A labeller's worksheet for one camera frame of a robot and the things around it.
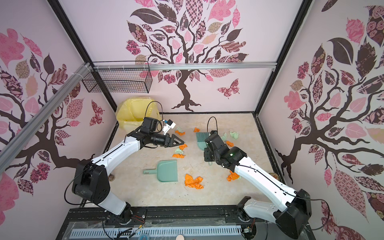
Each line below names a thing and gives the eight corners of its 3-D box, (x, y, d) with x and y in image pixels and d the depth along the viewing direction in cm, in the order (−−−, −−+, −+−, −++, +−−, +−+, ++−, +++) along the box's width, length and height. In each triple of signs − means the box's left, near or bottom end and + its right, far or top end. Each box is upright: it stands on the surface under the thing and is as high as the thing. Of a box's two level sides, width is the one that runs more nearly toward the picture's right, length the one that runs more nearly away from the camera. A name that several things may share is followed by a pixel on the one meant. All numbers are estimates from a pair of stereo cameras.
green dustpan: (142, 181, 87) (141, 180, 85) (147, 161, 96) (146, 159, 94) (177, 181, 87) (177, 180, 85) (179, 161, 96) (178, 159, 94)
